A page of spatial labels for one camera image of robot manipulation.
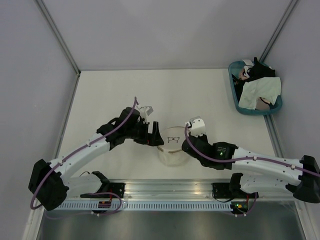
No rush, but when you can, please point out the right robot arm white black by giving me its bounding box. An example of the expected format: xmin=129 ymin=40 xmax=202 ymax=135
xmin=181 ymin=135 xmax=320 ymax=204

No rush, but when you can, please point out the aluminium frame post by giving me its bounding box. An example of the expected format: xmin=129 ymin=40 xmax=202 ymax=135
xmin=259 ymin=0 xmax=300 ymax=63
xmin=33 ymin=0 xmax=81 ymax=76

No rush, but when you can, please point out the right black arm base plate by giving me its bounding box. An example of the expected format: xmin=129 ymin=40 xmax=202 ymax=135
xmin=211 ymin=182 xmax=235 ymax=200

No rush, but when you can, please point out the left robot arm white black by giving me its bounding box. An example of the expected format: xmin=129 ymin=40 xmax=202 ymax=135
xmin=28 ymin=106 xmax=164 ymax=211

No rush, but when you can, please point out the pale green cloth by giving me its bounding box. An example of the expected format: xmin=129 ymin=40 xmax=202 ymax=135
xmin=238 ymin=77 xmax=282 ymax=110

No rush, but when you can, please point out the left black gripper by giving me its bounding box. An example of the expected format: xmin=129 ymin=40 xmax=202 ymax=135
xmin=125 ymin=119 xmax=164 ymax=147

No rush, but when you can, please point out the round white mesh laundry bag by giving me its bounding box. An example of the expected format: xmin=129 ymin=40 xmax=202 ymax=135
xmin=157 ymin=126 xmax=189 ymax=167

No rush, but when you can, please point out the white slotted cable duct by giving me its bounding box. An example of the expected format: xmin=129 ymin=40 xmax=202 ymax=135
xmin=56 ymin=200 xmax=232 ymax=212

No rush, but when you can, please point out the blue plastic basket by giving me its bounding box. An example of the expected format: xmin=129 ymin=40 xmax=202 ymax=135
xmin=228 ymin=57 xmax=283 ymax=116

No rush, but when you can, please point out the right aluminium frame post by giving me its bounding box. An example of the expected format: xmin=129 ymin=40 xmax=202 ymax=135
xmin=259 ymin=0 xmax=300 ymax=63

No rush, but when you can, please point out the black garment in basket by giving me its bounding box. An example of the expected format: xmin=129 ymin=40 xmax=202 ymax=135
xmin=231 ymin=57 xmax=276 ymax=101

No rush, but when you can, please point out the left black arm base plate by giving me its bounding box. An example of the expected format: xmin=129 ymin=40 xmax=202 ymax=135
xmin=80 ymin=182 xmax=126 ymax=199

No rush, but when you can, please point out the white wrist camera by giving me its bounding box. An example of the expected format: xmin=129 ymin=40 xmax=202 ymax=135
xmin=185 ymin=116 xmax=207 ymax=137
xmin=136 ymin=105 xmax=154 ymax=123

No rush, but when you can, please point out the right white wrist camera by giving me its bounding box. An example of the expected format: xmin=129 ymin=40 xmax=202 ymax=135
xmin=185 ymin=116 xmax=207 ymax=137

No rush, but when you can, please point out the beige garment in basket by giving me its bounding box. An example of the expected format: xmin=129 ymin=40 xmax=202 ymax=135
xmin=255 ymin=97 xmax=273 ymax=111

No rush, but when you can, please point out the front aluminium rail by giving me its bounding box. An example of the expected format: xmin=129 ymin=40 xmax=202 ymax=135
xmin=57 ymin=178 xmax=308 ymax=201

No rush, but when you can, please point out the left aluminium frame post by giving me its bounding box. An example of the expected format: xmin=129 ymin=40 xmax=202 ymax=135
xmin=33 ymin=0 xmax=81 ymax=76

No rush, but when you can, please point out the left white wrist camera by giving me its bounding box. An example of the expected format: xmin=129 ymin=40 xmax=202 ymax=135
xmin=136 ymin=105 xmax=154 ymax=123

